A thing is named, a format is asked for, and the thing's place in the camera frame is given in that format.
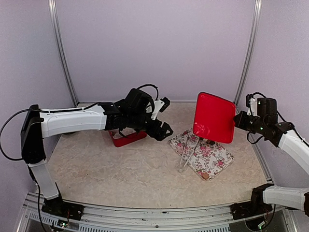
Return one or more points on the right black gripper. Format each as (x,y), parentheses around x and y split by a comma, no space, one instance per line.
(241,123)

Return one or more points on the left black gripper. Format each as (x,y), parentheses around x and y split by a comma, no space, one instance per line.
(161,135)

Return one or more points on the silver metal serving tongs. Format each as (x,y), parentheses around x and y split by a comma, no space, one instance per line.
(186,155)

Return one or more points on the red box lid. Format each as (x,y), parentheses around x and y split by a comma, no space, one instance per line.
(214,118)

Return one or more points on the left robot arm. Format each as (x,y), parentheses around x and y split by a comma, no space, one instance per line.
(106,116)

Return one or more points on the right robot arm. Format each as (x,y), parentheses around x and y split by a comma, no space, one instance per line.
(287,159)

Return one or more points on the dark chocolate on tray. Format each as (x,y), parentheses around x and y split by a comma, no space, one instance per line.
(210,142)

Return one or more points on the red chocolate box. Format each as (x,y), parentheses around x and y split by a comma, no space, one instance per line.
(119,140)

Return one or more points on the floral rectangular tray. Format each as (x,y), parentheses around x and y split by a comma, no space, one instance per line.
(207,159)

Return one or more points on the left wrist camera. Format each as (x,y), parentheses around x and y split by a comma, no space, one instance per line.
(159,105)

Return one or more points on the aluminium table front rail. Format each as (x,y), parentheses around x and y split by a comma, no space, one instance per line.
(99,218)

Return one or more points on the left aluminium frame post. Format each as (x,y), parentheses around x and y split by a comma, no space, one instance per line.
(61,51)

